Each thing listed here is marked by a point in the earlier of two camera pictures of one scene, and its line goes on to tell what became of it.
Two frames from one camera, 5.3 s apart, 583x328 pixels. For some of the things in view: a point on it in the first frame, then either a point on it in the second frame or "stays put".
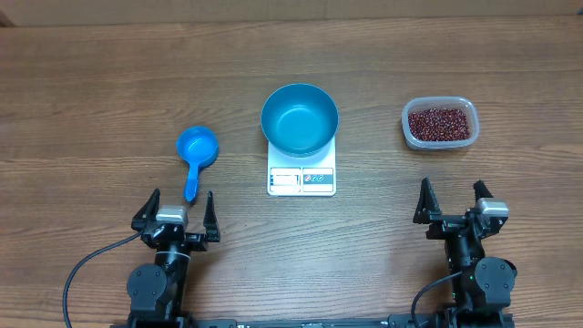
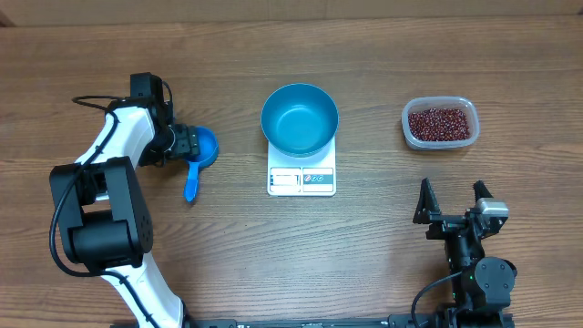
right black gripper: x=430 y=211 stays put
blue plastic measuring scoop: x=199 y=147 stays put
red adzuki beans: x=439 y=125 stays put
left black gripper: x=199 y=243 -> x=189 y=140
